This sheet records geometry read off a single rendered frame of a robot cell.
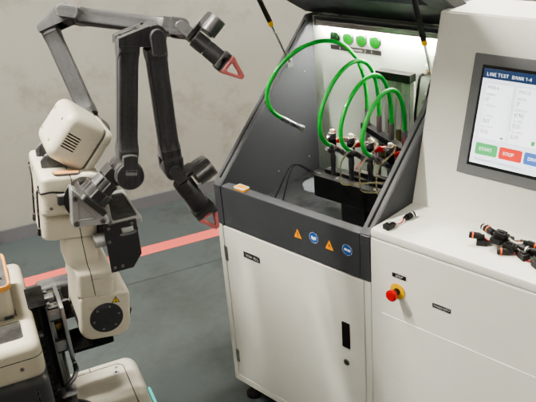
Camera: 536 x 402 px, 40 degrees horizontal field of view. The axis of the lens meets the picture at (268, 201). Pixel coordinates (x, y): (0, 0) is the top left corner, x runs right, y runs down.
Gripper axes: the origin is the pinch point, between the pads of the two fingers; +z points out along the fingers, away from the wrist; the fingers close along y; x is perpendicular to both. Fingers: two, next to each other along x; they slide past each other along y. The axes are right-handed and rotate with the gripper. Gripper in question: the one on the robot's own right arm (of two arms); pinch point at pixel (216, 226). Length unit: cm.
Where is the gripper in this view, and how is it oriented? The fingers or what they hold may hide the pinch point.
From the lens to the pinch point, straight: 221.6
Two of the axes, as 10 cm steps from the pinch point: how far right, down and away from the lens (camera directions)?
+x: -7.8, 6.2, -1.1
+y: -4.0, -3.6, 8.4
